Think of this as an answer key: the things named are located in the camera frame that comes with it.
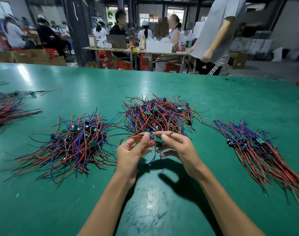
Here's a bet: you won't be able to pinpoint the person's right hand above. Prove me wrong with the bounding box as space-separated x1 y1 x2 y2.
153 131 209 182

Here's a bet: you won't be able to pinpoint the person's left hand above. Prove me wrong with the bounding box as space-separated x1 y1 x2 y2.
115 132 156 187

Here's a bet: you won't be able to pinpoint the pile of wires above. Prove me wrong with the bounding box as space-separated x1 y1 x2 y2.
122 94 204 138

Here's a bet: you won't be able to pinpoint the small bunch of set-aside wires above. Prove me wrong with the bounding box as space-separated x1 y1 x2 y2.
205 119 299 205

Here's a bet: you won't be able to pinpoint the person's left forearm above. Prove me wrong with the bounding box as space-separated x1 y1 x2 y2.
77 178 138 236

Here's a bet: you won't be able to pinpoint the person's right forearm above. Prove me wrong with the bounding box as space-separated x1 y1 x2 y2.
193 170 265 236

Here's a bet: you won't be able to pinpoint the red plastic stool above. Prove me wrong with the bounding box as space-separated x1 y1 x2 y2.
44 48 60 60
97 50 115 70
165 62 181 73
140 53 152 70

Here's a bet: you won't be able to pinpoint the row of white containers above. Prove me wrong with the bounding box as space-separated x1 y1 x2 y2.
146 38 173 53

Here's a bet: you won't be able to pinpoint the long wooden work table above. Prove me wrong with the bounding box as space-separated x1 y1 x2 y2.
82 46 197 73

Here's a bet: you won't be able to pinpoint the brown cardboard box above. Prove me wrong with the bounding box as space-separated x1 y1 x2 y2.
229 50 249 70

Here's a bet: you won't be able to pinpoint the grey laptop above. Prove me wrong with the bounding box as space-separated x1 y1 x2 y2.
106 34 128 49

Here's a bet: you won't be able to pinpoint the dark pillar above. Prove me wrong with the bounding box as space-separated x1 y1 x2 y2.
60 0 94 67

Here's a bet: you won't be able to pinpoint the row of cardboard boxes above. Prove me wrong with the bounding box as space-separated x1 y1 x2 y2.
0 48 68 67

